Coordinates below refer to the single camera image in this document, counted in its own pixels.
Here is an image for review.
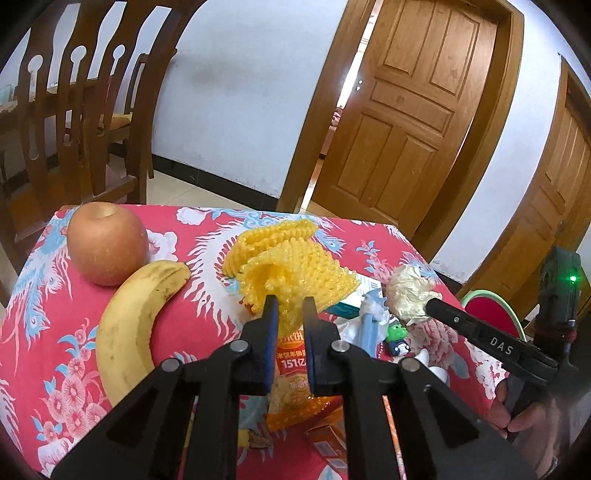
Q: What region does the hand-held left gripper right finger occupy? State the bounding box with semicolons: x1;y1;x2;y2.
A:
302;296;536;480

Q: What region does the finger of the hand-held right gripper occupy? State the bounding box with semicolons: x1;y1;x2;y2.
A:
425;298;560;385

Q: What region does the person's right hand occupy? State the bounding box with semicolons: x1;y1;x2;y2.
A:
494;381;557;444

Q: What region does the wooden panel door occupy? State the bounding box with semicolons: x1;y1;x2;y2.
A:
505;83;591;296
309;0;500;214

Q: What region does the yellow banana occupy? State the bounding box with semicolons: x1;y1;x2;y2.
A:
95;260;192;409

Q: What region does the yellow seat cushion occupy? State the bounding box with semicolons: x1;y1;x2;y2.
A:
108;113;136;134

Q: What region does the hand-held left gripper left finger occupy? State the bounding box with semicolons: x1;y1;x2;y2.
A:
51;295;280;480

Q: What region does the cream paper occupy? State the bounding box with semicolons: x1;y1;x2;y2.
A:
385;265;445;325

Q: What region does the orange cardboard box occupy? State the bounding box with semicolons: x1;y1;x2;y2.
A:
305;422;348;462

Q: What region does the red floral tablecloth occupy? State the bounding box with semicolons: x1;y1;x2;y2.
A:
0;205;509;480

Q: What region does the white plastic item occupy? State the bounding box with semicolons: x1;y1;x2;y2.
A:
414;349;452;386

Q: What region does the wooden door frame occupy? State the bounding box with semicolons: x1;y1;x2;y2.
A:
459;55;591;308
277;0;526;262

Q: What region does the white teal carton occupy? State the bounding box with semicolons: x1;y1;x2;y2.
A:
330;272;385;320

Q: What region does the orange snack packet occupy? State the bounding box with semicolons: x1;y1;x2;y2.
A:
265;318;345;432

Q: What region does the yellow foam fruit net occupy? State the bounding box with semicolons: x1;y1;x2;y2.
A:
223;218;359;326

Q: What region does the wooden chair with cushion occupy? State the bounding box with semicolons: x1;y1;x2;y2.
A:
106;48;179;182

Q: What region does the red apple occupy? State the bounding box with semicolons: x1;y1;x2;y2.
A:
67;202;149;287

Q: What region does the green toy figure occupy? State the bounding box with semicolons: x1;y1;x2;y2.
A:
382;323;413;358

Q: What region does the red bin with green rim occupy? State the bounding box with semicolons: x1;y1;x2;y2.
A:
462;289;528;343

